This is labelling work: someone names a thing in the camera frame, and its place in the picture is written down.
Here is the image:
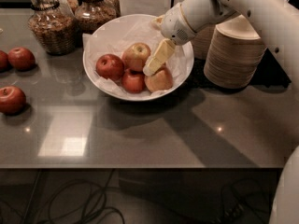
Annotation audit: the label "red apple front left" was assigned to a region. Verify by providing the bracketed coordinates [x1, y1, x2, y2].
[0, 86, 26, 115]

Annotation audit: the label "yellow-red right apple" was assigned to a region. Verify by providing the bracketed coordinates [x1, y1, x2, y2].
[145, 65, 173, 92]

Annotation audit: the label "dark red left apple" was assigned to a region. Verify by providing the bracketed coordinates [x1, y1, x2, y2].
[95, 54, 124, 81]

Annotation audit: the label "white paper liner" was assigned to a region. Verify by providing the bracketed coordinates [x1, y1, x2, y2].
[81, 20, 190, 99]

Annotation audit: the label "white bowl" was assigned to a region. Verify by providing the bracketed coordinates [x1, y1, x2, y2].
[82, 14, 195, 102]

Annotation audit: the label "glass granola jar left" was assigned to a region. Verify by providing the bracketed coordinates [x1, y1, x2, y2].
[28, 0, 76, 55]

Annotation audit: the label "black cables under table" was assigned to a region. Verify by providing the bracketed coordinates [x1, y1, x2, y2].
[0, 168, 126, 224]

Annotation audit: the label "glass granola jar middle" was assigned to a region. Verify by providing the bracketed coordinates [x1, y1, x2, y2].
[75, 0, 118, 34]

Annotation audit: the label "yellow-green red top apple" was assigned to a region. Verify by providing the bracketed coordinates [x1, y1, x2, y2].
[122, 42, 151, 72]

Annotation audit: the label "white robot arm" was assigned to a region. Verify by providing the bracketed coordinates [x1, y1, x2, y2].
[143, 0, 299, 91]

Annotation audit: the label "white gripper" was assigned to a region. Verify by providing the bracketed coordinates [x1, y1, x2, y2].
[143, 3, 196, 77]

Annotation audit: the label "paper bowl stack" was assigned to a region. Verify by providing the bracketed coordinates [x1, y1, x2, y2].
[204, 15, 266, 89]
[191, 25, 215, 60]

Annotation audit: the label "red apple on table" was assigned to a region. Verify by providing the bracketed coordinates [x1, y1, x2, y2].
[7, 47, 36, 71]

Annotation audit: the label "red apple at edge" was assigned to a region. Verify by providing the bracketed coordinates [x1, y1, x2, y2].
[0, 50, 9, 72]

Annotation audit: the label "paper bowl stack rear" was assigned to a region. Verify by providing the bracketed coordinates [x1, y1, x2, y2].
[191, 25, 215, 60]

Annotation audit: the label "glass granola jar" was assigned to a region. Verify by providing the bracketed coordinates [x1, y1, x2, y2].
[28, 0, 76, 55]
[75, 0, 118, 34]

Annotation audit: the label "red bottom middle apple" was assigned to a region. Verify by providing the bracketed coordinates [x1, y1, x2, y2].
[121, 69, 145, 93]

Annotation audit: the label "paper bowl stack front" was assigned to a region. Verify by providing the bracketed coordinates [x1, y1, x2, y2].
[204, 15, 266, 89]

